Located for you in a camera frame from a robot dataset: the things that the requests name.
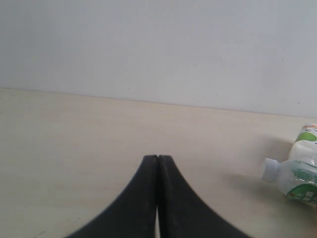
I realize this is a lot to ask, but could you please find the green white label plastic bottle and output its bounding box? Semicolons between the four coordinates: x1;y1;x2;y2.
262;157;317;205

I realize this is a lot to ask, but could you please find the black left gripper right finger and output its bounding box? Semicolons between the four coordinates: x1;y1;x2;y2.
157;155;247;238

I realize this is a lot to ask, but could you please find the square white green label bottle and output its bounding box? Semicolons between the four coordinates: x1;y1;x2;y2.
288;123;317;166

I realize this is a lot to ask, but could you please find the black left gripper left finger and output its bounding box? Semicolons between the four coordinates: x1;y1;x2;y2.
68;155;158;238

